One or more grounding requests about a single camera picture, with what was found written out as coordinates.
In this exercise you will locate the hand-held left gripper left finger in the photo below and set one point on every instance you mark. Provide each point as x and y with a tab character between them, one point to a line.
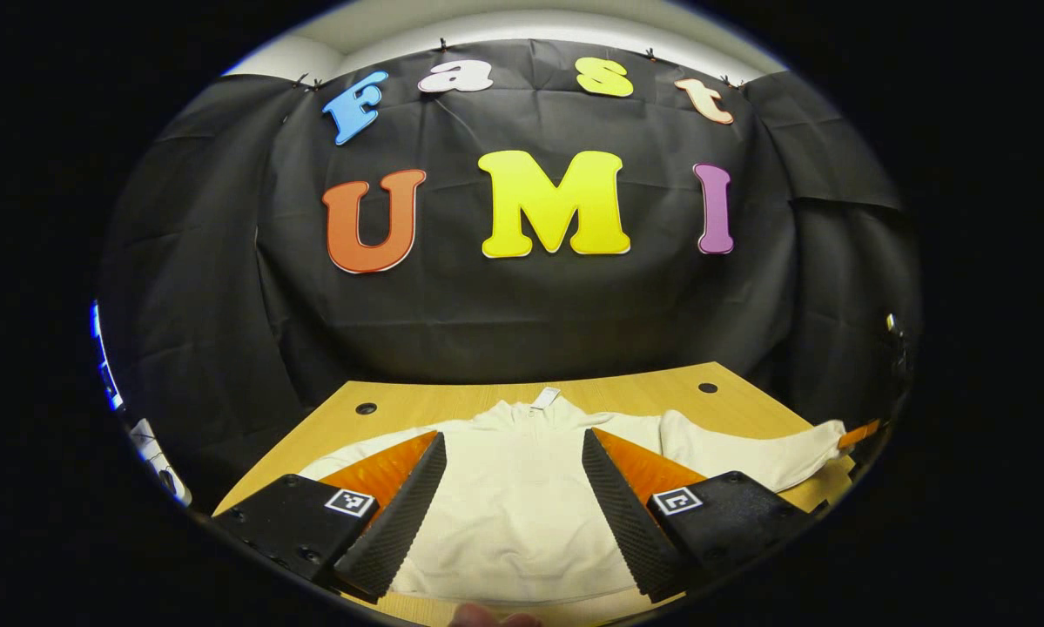
404	514

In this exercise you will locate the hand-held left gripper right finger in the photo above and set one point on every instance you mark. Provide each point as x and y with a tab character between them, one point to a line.
622	514

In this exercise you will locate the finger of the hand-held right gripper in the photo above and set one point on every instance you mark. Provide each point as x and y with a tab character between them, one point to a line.
859	434

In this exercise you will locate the cream sweatshirt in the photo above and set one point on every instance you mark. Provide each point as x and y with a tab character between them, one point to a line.
513	505

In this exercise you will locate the black backdrop cloth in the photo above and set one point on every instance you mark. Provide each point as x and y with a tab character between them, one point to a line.
530	313

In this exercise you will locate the white side desk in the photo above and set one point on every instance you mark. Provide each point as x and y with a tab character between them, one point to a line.
151	448

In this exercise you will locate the computer monitor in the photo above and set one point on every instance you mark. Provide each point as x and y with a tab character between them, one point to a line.
104	366

